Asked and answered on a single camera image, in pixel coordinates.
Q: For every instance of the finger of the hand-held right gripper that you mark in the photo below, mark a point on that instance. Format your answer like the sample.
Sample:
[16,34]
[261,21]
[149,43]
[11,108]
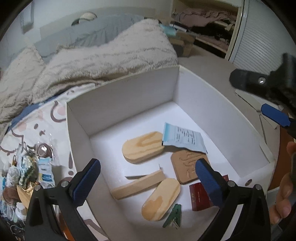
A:
[275,114]
[249,81]

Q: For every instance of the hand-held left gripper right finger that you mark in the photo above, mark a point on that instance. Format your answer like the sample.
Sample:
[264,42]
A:
[209,183]

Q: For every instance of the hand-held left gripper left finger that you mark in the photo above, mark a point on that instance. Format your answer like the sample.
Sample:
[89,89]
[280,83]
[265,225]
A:
[86,183]

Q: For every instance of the green plastic clip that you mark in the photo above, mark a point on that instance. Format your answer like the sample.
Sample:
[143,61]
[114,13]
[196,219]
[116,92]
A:
[173,216]

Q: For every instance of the oval wooden block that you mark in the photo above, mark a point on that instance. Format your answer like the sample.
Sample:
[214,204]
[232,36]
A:
[161,199]
[141,147]

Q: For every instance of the blue white sachet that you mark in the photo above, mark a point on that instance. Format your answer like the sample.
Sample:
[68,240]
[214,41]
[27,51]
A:
[183,138]

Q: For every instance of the wooden bar block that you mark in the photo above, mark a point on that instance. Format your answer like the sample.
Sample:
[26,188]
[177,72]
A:
[138,187]

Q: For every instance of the white shoe box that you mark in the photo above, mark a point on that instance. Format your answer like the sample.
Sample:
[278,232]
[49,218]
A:
[129,104]

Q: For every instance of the person's right hand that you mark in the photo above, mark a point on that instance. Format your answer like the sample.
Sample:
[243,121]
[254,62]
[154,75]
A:
[283,192]

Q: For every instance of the red box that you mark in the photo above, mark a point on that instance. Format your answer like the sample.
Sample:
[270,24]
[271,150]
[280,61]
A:
[197,197]

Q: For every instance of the carved wooden coaster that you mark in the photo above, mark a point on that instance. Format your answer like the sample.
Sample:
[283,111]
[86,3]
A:
[185,165]

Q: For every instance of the blue label zip bag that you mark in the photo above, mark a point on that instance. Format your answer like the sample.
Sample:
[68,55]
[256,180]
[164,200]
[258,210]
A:
[45,172]

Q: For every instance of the white louvered door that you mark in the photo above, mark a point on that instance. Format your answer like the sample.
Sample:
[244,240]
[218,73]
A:
[261,34]

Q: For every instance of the built-in closet shelf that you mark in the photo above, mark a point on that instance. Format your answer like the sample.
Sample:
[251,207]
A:
[233,30]

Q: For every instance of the brown round tin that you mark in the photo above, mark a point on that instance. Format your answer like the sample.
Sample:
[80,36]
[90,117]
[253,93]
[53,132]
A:
[44,150]

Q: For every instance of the pile of dark clothes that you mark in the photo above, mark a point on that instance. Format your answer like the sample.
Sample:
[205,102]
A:
[217,32]

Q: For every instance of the green crochet trinkets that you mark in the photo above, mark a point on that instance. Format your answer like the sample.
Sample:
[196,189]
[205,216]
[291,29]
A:
[27,168]

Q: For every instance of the tan wooden piece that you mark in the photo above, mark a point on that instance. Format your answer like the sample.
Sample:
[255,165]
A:
[23,197]

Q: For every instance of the grey knitted item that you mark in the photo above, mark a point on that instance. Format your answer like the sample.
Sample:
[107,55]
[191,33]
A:
[12,176]

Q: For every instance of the cartoon printed bedsheet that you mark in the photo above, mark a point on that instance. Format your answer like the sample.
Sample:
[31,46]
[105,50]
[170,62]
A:
[62,111]

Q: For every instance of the pile of pink clothes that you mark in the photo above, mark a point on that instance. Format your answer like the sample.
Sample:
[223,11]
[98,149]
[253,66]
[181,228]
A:
[203,14]

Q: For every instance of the blue face mask pack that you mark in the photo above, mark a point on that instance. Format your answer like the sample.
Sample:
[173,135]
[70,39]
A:
[170,30]

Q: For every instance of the beige fluffy pillow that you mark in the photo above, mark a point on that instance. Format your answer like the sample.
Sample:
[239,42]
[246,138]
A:
[16,76]
[104,58]

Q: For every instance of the grey duvet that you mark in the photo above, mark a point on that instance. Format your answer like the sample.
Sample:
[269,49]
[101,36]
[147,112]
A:
[97,32]

